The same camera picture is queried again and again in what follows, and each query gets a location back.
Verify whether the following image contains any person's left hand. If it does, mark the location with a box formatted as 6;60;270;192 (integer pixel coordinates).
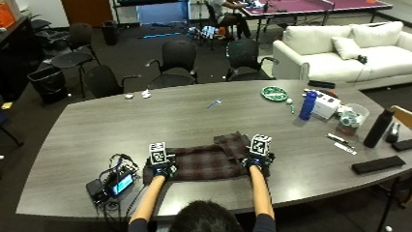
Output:
144;157;177;180

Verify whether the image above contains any person's right hand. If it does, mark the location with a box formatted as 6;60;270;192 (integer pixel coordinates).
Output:
241;150;277;178

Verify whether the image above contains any dark plaid cloth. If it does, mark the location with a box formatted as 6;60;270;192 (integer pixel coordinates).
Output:
141;130;254;184

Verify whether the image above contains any white marker cube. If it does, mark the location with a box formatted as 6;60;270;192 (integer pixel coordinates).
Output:
246;133;274;158
148;141;168;166

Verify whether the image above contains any black device with lit screen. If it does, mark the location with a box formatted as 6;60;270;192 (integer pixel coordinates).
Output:
104;172;136;198

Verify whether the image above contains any black power bank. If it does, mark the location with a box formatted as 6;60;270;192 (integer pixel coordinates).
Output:
85;178;109;203

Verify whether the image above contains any the person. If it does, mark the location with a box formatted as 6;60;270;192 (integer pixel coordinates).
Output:
126;199;278;232

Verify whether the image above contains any black and white marker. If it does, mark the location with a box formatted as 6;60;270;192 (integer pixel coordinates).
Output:
324;132;356;150

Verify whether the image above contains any blue water bottle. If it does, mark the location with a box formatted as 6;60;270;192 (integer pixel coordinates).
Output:
297;90;318;122

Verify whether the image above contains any white flat marker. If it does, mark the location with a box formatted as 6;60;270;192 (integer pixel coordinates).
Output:
332;141;358;157

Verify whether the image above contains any white cardboard box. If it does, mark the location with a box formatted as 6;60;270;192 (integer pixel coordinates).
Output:
310;93;342;121

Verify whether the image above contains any clear plastic container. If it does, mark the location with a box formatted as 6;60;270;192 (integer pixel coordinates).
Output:
334;102;370;136

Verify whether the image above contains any black and red gadget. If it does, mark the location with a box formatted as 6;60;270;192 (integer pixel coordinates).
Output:
318;89;340;100

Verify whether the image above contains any long black pouch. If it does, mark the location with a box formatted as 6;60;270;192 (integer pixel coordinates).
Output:
350;155;406;176

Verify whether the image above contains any flat black case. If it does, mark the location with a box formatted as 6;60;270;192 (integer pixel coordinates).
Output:
306;79;337;90

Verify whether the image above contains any black water bottle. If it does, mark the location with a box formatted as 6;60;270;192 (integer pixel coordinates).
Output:
361;107;394;150

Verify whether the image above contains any black mesh armchair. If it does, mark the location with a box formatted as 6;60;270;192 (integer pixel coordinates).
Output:
144;40;200;91
224;38;281;82
82;64;142;100

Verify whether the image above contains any black stapler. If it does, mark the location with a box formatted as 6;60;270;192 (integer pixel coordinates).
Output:
384;122;401;144

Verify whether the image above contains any white sofa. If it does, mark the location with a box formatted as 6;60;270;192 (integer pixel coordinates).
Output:
272;20;412;91

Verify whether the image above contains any black rectangular pad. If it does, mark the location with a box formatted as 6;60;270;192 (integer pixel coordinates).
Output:
390;138;412;153

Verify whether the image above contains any wooden chair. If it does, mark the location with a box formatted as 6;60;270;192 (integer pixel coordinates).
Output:
389;104;412;131

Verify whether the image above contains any black waste bin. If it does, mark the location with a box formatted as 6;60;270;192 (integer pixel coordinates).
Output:
25;65;70;105

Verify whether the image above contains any black armless chair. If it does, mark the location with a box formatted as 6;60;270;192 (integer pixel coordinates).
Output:
50;22;101;99

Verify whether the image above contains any small white cushion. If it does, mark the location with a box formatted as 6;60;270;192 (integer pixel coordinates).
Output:
329;36;364;61

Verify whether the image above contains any pile of bags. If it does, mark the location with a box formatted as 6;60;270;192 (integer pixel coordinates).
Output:
185;25;229;43

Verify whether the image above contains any blue light strip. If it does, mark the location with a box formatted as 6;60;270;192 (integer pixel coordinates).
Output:
140;31;182;40

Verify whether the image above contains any tall black cylinder bin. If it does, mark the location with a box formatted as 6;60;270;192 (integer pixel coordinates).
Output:
100;19;121;46

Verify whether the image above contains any black office chair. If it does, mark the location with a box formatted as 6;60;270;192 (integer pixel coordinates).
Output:
29;18;70;52

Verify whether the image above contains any large white cushion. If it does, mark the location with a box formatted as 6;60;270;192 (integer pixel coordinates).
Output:
349;20;405;49

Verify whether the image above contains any blue panel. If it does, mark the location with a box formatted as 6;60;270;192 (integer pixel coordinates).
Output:
134;1;190;25

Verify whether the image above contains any dark cabinet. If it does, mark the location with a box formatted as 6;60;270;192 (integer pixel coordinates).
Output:
0;14;45;102

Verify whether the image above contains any purple table-tennis table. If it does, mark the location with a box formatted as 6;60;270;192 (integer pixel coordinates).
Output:
238;0;393;44

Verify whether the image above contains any brown wooden door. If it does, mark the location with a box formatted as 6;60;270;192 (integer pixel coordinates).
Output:
58;0;116;29

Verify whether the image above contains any orange box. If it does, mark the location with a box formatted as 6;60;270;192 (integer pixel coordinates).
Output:
0;1;18;29

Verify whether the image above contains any black cable bundle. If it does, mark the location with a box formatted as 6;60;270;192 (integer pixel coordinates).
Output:
97;153;141;183

